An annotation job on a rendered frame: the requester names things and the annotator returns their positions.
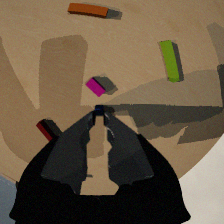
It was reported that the lime green rod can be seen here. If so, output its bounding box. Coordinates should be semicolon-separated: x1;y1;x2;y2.
160;40;180;83

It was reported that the small magenta block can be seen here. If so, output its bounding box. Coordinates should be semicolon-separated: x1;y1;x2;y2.
86;77;105;97

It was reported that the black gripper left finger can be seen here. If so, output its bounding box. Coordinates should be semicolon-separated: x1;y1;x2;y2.
9;110;96;221

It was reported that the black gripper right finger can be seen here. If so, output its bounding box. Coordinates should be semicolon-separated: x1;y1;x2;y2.
103;110;191;224

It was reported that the orange rod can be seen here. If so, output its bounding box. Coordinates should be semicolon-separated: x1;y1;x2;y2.
68;3;108;19

